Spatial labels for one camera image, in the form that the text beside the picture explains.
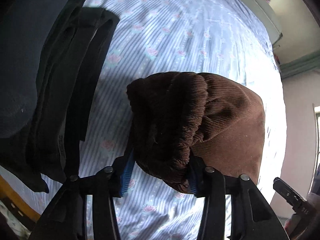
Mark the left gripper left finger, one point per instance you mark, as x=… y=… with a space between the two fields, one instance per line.
x=65 y=215

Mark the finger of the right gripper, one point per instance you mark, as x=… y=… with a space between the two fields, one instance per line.
x=288 y=193

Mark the brown corduroy pants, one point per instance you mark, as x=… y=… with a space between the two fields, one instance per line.
x=179 y=115

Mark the black clothes stack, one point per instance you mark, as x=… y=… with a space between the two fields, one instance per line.
x=52 y=53

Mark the right hand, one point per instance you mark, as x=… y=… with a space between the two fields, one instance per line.
x=312 y=231

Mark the green curtain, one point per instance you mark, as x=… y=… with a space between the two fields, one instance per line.
x=301 y=65

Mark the blue striped bed sheet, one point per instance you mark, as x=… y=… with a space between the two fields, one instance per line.
x=159 y=36

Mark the grey padded headboard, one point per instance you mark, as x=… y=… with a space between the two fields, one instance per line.
x=267 y=16

